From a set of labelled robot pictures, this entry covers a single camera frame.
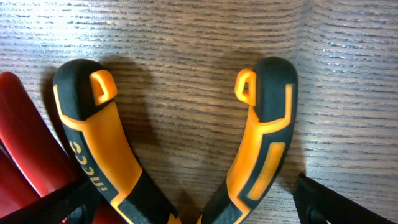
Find red handled snips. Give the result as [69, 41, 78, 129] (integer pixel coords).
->
[1, 72, 123, 223]

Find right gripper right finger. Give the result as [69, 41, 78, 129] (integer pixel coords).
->
[293, 173, 394, 224]

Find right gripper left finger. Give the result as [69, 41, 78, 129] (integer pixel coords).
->
[1, 180, 101, 224]

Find orange black long-nose pliers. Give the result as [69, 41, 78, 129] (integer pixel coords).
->
[53, 57, 299, 223]

